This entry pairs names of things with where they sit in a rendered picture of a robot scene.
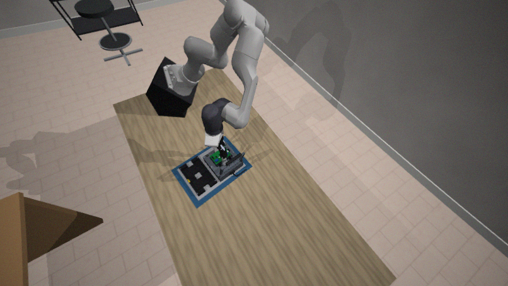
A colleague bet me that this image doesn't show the green circuit board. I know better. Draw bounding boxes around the green circuit board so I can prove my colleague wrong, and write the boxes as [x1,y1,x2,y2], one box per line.
[210,149,231,164]

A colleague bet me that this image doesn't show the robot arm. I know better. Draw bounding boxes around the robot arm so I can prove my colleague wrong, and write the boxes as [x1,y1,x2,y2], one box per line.
[163,0,269,147]

